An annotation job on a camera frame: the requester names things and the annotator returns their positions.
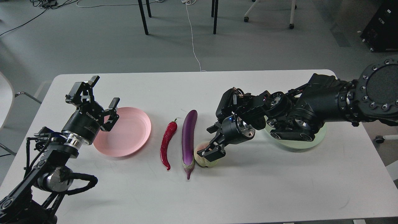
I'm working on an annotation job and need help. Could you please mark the black table legs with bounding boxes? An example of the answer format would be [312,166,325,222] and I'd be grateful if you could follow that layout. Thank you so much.
[137,0,219,35]

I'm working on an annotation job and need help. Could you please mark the white floor cable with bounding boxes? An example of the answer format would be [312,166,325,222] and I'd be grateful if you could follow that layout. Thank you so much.
[182,0,207,72]

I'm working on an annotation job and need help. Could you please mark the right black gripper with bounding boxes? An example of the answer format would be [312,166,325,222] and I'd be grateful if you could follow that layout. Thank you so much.
[197,115,255,162]

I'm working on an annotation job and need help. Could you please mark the black floor cables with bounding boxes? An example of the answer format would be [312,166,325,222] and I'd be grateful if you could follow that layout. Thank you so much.
[0,0,81,38]

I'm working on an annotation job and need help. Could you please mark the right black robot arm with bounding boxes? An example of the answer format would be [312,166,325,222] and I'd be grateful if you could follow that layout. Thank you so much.
[197,55,398,162]

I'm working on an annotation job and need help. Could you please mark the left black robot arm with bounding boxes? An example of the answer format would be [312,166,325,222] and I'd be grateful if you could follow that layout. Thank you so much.
[1,76,120,224]

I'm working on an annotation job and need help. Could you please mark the purple eggplant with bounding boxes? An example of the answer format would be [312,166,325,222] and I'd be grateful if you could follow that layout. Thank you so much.
[182,110,197,180]

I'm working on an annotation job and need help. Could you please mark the red chili pepper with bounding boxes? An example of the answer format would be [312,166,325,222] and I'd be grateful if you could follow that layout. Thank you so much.
[160,118,178,171]

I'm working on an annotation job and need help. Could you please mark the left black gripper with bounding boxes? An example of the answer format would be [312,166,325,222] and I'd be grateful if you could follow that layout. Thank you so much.
[62,75,120,145]

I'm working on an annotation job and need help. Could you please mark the green plate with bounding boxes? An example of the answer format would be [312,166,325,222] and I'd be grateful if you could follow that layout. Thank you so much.
[263,122,327,150]

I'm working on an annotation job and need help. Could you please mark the white rolling chair base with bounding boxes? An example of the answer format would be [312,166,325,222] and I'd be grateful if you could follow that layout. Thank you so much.
[243,0,297,29]

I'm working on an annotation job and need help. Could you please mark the black equipment case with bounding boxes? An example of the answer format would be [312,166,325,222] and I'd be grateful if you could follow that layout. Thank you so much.
[360,0,398,52]

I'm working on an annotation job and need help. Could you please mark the pink plate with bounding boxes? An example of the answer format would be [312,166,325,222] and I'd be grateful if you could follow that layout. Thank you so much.
[93,107,151,157]

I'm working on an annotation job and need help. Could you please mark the white chair at left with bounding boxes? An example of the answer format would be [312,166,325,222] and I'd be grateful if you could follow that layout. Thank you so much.
[0,72,43,156]

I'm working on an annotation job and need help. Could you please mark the green pink peach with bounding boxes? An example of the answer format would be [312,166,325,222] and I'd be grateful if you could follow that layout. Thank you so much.
[194,142,219,168]

